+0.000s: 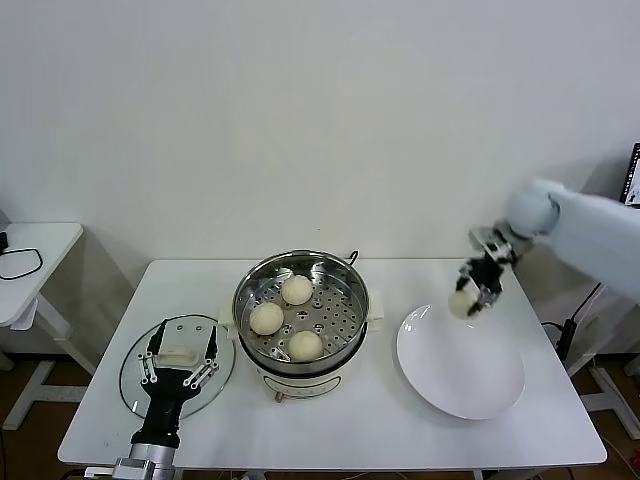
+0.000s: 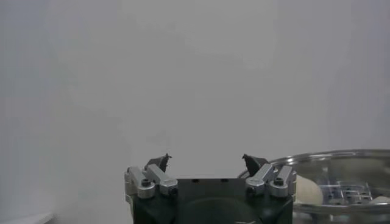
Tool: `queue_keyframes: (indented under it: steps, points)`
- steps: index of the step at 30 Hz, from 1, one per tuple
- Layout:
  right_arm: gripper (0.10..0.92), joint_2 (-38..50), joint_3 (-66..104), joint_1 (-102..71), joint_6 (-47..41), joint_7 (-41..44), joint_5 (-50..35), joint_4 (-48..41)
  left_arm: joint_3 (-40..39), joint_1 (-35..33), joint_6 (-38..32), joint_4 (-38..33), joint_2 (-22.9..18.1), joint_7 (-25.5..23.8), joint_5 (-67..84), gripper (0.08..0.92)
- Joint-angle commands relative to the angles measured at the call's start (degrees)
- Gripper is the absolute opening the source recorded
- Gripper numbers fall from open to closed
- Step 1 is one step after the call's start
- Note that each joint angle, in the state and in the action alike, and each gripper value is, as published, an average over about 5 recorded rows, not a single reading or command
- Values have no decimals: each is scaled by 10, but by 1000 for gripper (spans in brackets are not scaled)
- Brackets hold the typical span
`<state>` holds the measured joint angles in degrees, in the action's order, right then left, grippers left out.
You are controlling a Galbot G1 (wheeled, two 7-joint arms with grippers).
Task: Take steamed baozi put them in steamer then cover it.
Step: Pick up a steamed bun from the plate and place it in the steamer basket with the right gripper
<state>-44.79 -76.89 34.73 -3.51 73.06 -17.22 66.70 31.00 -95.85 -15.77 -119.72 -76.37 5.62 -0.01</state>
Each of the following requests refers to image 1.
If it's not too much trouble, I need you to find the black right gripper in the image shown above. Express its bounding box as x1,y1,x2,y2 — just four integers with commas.
454,254,504,316

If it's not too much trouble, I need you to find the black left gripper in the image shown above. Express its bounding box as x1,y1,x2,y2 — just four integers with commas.
130,318,220,448

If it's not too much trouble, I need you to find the round glass lid white handle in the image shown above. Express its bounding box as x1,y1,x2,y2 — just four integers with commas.
118,313,237,421

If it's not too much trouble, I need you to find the white steamed baozi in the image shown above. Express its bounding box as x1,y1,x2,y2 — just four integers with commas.
248,302,285,336
448,288,480,320
281,274,314,306
288,329,324,364

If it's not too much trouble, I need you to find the steel perforated steamer pot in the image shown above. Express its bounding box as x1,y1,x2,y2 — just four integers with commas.
232,251,371,377

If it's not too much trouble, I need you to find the round white plate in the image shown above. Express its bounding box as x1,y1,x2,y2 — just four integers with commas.
396,303,526,420

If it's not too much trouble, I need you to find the black power strip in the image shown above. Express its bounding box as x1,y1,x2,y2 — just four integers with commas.
542,319,576,364

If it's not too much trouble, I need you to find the dark open laptop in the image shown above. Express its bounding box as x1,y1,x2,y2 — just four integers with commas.
619,142,640,206

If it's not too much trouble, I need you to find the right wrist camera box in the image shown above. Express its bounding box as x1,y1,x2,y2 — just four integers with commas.
468,225,517,264

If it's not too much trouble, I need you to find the black power cable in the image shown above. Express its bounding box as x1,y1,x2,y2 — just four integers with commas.
572,282,604,326

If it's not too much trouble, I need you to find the white side table with cable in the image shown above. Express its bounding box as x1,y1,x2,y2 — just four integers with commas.
0,222,99,431

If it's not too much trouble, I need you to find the black looped cable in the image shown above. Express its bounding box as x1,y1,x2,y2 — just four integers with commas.
0,248,44,280

